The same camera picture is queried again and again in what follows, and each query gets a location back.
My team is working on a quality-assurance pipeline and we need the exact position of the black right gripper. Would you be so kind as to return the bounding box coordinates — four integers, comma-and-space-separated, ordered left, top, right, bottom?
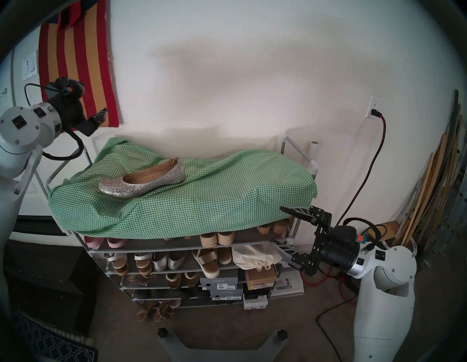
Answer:
272, 206, 366, 276

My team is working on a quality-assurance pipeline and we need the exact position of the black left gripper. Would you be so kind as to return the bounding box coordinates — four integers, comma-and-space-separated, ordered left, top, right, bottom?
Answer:
47, 77, 108, 136

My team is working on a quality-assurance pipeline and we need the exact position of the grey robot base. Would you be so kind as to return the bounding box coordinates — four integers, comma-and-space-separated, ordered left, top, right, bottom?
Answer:
158, 328, 289, 362

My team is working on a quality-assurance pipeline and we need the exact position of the grey metal shoe rack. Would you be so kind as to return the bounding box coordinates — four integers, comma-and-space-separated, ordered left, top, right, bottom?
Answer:
45, 136, 319, 309

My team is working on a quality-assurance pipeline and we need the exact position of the brown cardboard shoebox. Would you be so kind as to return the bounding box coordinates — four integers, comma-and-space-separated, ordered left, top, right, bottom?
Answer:
244, 266, 278, 289

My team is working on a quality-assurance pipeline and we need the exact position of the black shoebox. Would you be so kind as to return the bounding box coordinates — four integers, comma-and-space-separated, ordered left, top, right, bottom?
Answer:
243, 286, 271, 300

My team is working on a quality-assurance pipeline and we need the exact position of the white shoebox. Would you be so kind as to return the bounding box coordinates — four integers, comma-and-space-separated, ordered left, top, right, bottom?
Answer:
243, 295, 270, 311

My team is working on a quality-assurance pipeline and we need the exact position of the white platform sandal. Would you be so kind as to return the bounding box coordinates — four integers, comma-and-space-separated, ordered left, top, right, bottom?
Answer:
215, 247, 233, 266
192, 249, 220, 280

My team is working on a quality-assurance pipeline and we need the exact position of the brown cardboard piece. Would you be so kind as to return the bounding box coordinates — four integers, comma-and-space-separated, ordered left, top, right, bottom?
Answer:
379, 221, 400, 241

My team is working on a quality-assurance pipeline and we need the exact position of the grey Vionic shoebox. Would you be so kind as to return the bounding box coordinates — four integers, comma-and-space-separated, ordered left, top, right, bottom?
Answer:
200, 274, 239, 292
211, 290, 244, 303

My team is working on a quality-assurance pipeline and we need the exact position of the green gingham cloth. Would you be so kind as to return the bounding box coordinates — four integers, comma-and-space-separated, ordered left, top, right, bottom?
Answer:
49, 137, 318, 239

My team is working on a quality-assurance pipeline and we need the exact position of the white door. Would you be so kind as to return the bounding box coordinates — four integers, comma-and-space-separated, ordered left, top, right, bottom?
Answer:
0, 55, 49, 216

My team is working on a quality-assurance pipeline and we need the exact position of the light wooden slat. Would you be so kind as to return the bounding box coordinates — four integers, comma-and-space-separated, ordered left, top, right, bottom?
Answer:
400, 151, 436, 245
405, 124, 456, 252

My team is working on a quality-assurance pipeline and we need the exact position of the smooth metallic silver flat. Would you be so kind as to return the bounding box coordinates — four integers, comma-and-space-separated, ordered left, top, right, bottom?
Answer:
151, 252, 169, 272
168, 251, 188, 270

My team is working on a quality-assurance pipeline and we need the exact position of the grey metal ladder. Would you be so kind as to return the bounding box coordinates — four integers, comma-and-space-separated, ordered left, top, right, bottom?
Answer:
429, 146, 467, 269

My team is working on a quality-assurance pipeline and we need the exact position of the tan fringed moccasin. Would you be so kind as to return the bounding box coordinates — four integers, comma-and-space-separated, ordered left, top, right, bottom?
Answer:
137, 301, 157, 322
154, 301, 175, 323

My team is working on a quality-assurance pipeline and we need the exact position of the dark long pole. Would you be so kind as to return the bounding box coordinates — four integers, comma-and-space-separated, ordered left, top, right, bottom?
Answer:
423, 89, 461, 252

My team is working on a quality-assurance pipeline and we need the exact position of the blue patterned floor rug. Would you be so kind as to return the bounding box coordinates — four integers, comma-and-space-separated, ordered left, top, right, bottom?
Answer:
11, 310, 99, 362

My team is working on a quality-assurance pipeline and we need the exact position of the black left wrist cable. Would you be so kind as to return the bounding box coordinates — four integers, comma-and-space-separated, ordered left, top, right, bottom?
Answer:
24, 83, 85, 161

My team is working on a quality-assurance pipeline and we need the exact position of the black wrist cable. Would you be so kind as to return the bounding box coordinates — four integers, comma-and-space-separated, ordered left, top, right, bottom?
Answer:
344, 217, 388, 252
24, 83, 85, 161

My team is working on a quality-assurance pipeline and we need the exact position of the white drawstring bag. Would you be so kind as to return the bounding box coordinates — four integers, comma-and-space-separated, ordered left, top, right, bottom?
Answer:
232, 244, 283, 271

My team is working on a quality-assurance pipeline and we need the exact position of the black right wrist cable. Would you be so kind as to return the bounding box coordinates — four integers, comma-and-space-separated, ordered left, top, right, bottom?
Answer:
344, 217, 388, 252

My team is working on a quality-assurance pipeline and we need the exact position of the red yellow striped wall rug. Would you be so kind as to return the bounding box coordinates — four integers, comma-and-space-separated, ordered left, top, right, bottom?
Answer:
38, 0, 120, 128

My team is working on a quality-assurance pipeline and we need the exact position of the black floor cable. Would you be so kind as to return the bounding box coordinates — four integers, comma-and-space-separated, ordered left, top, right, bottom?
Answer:
316, 296, 360, 362

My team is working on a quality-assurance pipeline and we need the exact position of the white light switch plate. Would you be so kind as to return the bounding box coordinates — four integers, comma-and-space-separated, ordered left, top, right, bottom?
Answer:
23, 51, 38, 81

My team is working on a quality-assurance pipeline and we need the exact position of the red black power cord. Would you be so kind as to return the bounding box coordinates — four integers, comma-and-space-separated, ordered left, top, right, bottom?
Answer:
336, 109, 387, 227

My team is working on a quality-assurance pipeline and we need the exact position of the white strap cork sandal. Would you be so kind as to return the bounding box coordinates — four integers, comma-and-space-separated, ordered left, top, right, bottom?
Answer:
134, 253, 153, 276
105, 253, 129, 277

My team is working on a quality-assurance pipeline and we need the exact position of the white wall outlet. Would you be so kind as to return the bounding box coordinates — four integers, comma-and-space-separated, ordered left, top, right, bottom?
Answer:
366, 95, 382, 120

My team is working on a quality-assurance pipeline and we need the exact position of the brown strappy sandal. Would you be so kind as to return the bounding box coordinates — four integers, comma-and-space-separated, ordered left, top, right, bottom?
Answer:
127, 274, 155, 288

